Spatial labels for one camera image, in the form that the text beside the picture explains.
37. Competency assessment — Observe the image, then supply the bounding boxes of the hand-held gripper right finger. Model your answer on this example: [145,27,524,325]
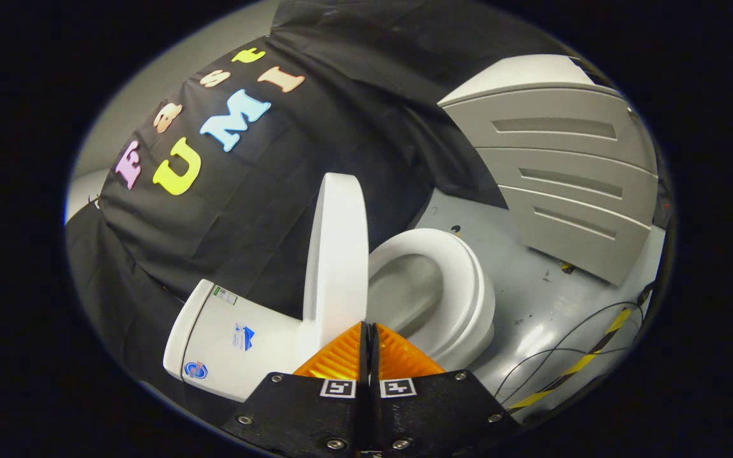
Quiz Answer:
[370,323,521,456]

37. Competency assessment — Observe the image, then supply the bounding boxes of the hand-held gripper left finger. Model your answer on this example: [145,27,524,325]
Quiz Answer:
[221,321,371,456]

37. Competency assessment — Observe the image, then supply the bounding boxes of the white toilet lid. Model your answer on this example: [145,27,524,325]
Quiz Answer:
[303,172,370,347]

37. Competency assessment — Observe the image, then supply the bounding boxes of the white ceramic toilet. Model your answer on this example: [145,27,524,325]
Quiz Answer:
[163,228,496,403]

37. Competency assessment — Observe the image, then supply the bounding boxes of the yellow black striped tape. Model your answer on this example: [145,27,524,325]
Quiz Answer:
[506,307,634,411]

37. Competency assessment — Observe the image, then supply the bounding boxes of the white drawer cabinet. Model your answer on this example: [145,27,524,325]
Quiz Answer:
[438,54,660,287]

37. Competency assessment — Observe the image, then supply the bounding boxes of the black backdrop cloth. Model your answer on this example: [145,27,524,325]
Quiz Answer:
[64,0,574,398]

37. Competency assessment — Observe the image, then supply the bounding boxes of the thin black floor cables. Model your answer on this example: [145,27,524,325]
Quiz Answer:
[494,280,657,403]

